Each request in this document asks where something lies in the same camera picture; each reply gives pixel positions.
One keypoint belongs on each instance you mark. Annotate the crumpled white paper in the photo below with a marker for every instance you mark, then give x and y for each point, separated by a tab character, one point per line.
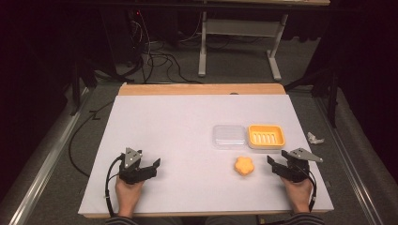
314	138

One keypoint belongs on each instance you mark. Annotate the person's right hand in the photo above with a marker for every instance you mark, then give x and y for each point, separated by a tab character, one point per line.
298	193

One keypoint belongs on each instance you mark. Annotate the person's left hand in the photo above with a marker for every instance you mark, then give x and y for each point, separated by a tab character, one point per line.
127	195

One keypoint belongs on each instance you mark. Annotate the person's left striped sleeve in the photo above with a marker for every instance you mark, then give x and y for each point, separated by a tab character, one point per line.
121	221

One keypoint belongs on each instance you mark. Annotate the white metal desk frame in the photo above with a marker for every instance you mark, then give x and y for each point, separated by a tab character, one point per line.
241	28

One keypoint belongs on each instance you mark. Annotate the black metal stand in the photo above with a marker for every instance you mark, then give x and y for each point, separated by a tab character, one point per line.
325	90
79	84

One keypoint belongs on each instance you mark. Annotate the orange flower-shaped soap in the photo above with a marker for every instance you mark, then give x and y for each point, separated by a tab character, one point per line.
244	166

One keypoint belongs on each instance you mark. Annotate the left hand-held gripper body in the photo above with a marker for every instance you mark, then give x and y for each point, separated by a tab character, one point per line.
135	173

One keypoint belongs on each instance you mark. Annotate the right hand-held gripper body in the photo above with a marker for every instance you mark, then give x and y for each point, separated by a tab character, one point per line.
297	165

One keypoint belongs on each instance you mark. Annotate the person's striped sleeve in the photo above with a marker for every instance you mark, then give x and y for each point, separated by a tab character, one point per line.
121	221
308	219

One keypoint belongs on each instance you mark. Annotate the person's right striped sleeve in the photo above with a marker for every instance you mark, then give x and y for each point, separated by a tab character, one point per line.
308	219

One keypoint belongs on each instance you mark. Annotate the yellow soap dish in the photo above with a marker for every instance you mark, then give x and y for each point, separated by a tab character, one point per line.
266	137

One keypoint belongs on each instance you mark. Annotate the white table mat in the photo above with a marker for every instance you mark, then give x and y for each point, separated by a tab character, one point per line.
187	140

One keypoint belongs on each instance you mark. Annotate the metal floor rail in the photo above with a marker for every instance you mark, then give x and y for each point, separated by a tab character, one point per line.
40	162
347	162

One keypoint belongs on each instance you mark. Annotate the clear plastic lid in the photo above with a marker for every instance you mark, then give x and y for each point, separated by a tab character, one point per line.
229	136

